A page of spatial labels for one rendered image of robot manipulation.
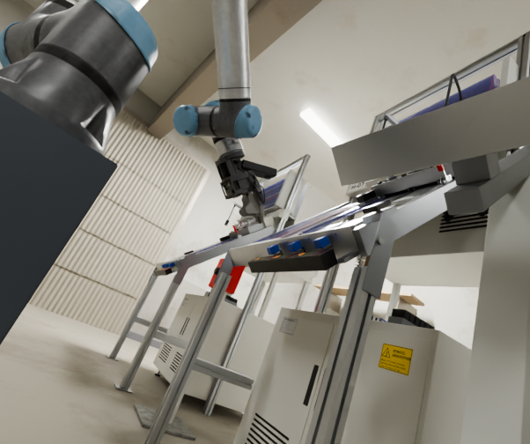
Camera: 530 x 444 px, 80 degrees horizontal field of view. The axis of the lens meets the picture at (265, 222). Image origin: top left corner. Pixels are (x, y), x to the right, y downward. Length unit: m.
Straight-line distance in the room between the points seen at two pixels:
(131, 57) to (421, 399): 0.86
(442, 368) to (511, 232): 0.43
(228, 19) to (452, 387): 0.96
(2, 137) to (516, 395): 0.62
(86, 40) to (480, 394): 0.66
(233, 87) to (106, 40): 0.33
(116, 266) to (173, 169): 1.45
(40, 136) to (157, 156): 4.09
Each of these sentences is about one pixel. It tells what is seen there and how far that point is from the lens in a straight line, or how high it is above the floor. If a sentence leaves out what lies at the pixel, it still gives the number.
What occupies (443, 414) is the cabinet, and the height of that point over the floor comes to 0.45.
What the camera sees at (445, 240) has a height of 1.06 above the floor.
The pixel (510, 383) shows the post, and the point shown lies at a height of 0.50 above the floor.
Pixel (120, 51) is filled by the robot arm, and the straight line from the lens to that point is 0.51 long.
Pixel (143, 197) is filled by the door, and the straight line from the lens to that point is 4.32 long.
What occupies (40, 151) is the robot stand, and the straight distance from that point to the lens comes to 0.41.
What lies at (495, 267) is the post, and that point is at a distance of 0.57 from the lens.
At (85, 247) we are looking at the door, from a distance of 4.13.
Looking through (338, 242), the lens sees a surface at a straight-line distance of 0.75.
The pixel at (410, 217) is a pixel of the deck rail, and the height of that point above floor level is 0.83.
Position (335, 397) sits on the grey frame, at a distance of 0.62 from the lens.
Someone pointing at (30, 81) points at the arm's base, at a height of 0.58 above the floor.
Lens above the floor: 0.42
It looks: 21 degrees up
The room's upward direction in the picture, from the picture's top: 23 degrees clockwise
